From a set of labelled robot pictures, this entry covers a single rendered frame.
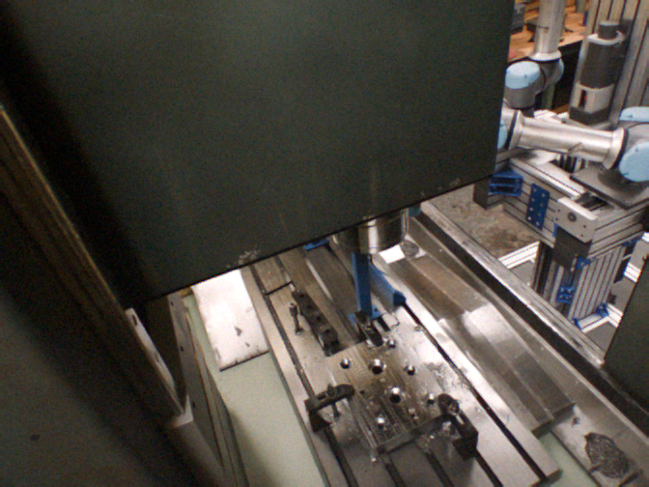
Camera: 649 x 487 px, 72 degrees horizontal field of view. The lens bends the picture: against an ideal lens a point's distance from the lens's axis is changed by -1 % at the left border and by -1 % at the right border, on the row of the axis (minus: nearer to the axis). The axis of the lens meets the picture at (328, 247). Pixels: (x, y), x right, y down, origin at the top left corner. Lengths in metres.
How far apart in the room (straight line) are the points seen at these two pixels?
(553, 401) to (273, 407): 0.91
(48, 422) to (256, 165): 0.38
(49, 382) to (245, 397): 1.29
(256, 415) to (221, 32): 1.35
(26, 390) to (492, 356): 1.38
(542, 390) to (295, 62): 1.30
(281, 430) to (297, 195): 1.09
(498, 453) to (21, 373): 1.05
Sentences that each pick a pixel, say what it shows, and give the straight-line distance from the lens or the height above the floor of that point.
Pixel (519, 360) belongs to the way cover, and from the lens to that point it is 1.66.
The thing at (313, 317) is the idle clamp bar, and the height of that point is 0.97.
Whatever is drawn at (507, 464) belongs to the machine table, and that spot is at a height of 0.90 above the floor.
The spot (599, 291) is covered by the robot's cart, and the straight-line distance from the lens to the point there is 2.48.
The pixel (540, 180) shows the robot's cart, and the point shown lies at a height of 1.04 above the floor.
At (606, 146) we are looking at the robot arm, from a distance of 1.49.
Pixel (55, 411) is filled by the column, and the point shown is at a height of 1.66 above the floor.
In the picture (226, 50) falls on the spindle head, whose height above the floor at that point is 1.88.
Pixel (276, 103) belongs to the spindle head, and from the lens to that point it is 0.62.
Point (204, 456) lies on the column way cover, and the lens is 0.85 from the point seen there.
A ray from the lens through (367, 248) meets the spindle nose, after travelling 0.88.
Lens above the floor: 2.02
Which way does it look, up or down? 39 degrees down
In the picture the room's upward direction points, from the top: 9 degrees counter-clockwise
